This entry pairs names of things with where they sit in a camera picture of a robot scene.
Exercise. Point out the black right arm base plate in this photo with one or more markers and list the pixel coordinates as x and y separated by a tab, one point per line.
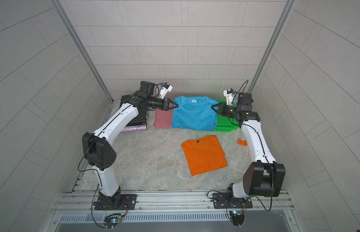
222	201

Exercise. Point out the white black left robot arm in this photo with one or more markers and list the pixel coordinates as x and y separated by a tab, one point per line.
97	146

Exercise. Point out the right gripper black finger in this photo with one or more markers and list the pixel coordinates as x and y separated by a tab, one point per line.
219	110
219	106

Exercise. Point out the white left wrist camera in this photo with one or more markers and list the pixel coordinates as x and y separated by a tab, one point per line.
165	88

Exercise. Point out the pink folded t-shirt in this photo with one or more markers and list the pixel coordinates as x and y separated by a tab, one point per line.
163	119

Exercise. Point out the blue t-shirt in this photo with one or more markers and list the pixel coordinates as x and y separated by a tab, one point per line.
194	113

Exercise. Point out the orange t-shirt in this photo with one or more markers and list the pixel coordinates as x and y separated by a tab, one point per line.
204	155

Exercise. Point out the white ventilation grille strip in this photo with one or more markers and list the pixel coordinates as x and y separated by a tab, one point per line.
149	217

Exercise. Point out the aluminium corner post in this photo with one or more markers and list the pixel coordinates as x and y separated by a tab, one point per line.
80	47
275	36

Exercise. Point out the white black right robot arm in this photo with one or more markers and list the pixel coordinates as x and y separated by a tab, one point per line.
265	176

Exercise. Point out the small orange plastic piece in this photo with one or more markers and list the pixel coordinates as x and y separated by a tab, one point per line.
242	142

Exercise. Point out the right green circuit board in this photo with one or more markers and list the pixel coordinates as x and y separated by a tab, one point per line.
236	217

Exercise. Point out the aluminium mounting rail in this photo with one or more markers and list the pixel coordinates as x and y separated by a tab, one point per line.
165	201

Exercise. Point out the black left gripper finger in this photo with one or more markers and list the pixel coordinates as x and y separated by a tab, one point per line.
169	107
168	101

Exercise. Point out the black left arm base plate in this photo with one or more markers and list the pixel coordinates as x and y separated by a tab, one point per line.
121	202

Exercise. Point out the right aluminium corner post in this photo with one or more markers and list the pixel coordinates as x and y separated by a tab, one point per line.
275	36

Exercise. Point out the purple glitter roll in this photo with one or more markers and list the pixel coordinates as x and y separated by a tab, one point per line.
134	128

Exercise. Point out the left aluminium corner post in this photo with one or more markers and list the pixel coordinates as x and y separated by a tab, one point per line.
80	47

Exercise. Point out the left green circuit board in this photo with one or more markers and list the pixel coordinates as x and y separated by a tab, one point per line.
111	221

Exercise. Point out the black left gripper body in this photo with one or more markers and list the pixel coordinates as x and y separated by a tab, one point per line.
165	104

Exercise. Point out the green plastic basket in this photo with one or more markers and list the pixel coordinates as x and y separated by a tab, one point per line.
224	125

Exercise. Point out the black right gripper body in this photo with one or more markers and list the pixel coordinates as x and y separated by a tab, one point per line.
231	112

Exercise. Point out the green circuit board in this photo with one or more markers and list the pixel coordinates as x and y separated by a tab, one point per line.
111	221
236	217

